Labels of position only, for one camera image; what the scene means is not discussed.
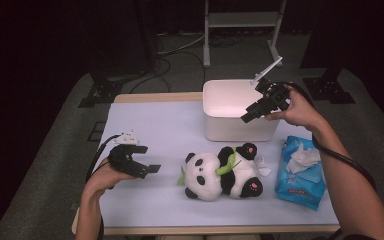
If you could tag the white table mat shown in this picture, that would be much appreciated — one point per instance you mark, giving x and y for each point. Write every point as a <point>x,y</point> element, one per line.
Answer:
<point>166,126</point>

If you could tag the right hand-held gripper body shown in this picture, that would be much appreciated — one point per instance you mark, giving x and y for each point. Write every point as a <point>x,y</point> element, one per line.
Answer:
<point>275,96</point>

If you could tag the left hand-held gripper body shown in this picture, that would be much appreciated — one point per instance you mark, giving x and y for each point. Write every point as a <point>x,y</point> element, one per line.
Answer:
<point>123,161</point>

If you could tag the person's left hand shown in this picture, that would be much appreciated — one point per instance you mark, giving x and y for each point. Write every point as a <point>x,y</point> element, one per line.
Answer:
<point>105,176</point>

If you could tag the black stand base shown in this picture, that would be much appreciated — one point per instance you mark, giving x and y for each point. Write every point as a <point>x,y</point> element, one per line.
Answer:
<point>328,90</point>
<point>101,91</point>

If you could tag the blue wet wipe packet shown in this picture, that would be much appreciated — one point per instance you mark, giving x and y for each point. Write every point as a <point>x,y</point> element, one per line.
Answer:
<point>296,190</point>

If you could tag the person's right hand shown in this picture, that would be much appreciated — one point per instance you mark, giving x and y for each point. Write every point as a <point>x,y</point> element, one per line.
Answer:
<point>300,111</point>

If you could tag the panda plush toy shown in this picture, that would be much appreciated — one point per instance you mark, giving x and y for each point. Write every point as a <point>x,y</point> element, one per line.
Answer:
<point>206,180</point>

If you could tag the white metal stand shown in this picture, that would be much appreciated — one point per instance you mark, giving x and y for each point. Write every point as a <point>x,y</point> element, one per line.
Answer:
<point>243,19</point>

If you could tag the white wet wipe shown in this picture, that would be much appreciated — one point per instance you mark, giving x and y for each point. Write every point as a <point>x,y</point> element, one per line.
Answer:
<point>301,158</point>

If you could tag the white plastic bin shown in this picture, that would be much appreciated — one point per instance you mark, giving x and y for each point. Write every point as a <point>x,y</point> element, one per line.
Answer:
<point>226,130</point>

